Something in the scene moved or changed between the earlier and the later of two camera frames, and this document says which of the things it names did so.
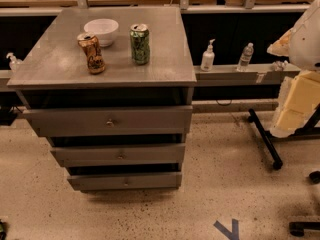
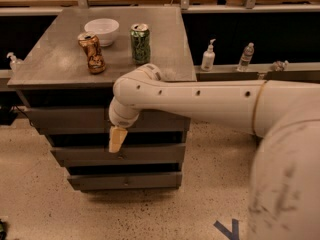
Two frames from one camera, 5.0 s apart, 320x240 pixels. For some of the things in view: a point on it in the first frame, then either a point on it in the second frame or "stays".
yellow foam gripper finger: (302, 92) to (122, 115)
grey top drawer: (111, 121) stays
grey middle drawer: (120, 155) stays
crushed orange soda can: (90, 45) stays
